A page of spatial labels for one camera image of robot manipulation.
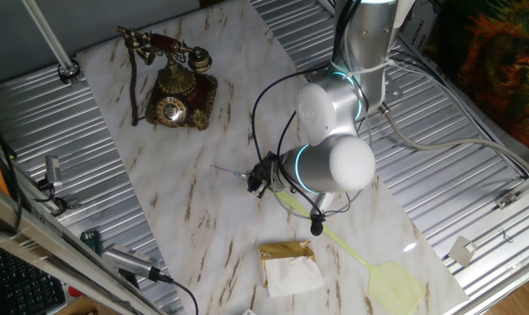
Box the white square tag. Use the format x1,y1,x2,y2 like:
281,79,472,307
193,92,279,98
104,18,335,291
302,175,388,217
447,235,479,268

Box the black keyboard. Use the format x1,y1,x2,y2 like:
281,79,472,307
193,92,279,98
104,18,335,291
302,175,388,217
0,247,67,315

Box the small blue-handled screwdriver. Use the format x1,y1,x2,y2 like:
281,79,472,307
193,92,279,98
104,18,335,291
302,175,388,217
210,164,251,181

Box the black pole base ring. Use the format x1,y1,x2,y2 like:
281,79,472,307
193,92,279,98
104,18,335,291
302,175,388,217
56,59,82,87

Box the thin white cables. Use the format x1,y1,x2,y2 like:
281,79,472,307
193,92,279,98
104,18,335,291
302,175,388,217
389,52,529,174

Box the vintage brass rotary phone base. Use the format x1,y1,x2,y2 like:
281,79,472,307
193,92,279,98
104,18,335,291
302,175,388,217
145,65,219,131

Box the small silver camera on mount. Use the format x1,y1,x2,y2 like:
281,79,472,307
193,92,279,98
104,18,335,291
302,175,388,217
35,154,68,193

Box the dark phone cord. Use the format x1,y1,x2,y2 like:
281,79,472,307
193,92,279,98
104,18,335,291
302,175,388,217
127,46,140,128

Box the thick grey robot cable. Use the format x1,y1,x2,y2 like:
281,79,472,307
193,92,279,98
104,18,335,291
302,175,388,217
377,103,529,176

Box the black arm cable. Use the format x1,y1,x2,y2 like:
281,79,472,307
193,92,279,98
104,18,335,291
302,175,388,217
250,0,370,220

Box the black camera cable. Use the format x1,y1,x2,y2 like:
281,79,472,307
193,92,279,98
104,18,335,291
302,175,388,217
157,273,201,315

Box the yellow-green fly swatter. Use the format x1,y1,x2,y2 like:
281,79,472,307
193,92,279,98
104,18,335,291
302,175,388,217
275,190,427,315

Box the silver ribbed camera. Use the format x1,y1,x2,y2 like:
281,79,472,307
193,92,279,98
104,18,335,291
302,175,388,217
101,243,164,284

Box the white box with red print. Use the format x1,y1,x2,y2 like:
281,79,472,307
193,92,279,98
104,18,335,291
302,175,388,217
398,0,443,60

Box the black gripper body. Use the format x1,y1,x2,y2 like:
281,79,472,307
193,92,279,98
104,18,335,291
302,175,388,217
257,150,280,190

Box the gold tissue pack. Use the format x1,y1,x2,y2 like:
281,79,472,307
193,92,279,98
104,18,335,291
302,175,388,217
258,239,326,299

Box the green hex key holder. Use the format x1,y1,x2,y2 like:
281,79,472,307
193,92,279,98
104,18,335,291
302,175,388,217
80,229,103,257

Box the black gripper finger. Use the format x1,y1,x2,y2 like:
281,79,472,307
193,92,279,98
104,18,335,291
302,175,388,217
246,162,265,180
246,177,268,200

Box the small metal corner bracket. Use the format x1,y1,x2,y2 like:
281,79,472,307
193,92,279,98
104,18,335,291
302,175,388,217
495,191,520,210

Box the white slanted pole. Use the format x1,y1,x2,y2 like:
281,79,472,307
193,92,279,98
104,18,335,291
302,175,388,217
21,0,75,74

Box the colourful patterned cloth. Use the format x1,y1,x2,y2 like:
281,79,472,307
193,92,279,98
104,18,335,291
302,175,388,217
426,0,529,158

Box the aluminium frame bar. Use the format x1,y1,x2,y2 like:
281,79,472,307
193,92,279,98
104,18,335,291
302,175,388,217
0,177,169,315

